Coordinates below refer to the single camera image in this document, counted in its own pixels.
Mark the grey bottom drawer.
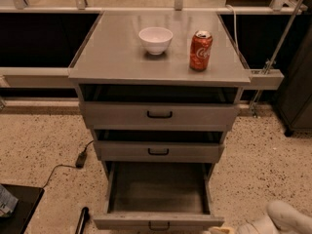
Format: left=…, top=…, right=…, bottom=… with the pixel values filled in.
left=94, top=162, right=224, bottom=232

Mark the grey drawer cabinet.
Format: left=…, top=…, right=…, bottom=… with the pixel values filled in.
left=69, top=11, right=251, bottom=171

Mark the metal diagonal rod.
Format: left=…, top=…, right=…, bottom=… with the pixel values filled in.
left=249, top=0, right=303, bottom=117

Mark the dark cabinet at right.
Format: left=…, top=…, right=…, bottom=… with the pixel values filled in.
left=274, top=26, right=312, bottom=137

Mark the grey drawer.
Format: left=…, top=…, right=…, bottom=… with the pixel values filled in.
left=94, top=162, right=224, bottom=232
left=95, top=130, right=224, bottom=163
left=79, top=84, right=238, bottom=132

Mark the grey middle drawer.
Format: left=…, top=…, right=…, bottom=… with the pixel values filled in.
left=95, top=130, right=224, bottom=163

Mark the black board on floor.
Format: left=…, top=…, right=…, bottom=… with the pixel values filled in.
left=0, top=184, right=45, bottom=234

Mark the paper on black board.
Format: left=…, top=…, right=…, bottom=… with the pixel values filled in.
left=0, top=184, right=19, bottom=217

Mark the grey top drawer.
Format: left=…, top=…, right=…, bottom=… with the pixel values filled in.
left=79, top=84, right=238, bottom=132

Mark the black cylindrical handle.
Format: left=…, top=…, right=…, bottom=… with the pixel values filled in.
left=75, top=207, right=90, bottom=234

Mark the black power adapter with cable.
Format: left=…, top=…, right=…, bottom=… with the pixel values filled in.
left=43, top=140, right=93, bottom=188

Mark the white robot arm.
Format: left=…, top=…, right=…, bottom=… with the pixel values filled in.
left=209, top=200, right=312, bottom=234

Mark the white cable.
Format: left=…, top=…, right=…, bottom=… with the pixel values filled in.
left=225, top=4, right=242, bottom=59

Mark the red cola can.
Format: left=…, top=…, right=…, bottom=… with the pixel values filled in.
left=189, top=30, right=213, bottom=71

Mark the white bowl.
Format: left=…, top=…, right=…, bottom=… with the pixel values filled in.
left=138, top=27, right=174, bottom=55

